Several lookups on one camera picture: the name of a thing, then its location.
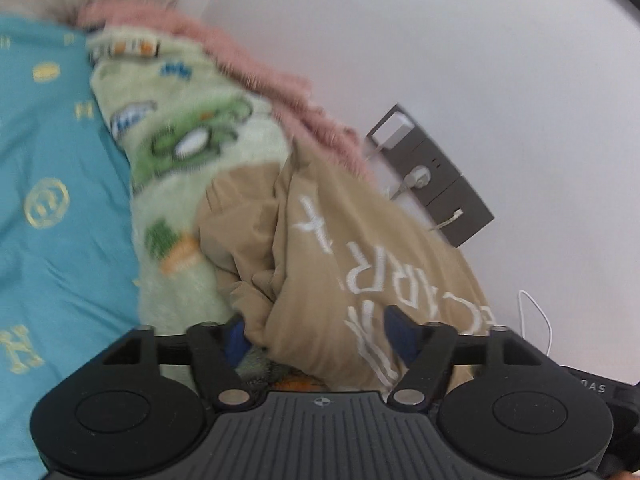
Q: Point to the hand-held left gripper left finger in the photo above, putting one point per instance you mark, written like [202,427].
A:
[236,345]

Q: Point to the pink fluffy blanket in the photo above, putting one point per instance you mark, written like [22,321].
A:
[260,70]

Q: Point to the green cartoon fleece blanket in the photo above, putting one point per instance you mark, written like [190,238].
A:
[165,175]

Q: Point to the grey wall socket panel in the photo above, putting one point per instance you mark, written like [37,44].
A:
[470,192]

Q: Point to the white charger block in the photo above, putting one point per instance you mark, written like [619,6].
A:
[395,130]

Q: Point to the tan printed t-shirt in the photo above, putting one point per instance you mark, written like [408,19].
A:
[320,270]

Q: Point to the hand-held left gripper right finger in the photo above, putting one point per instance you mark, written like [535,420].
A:
[402,337]

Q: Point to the white round plug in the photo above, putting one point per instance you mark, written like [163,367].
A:
[419,177]

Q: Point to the blue printed bed sheet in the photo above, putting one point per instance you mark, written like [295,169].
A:
[60,260]

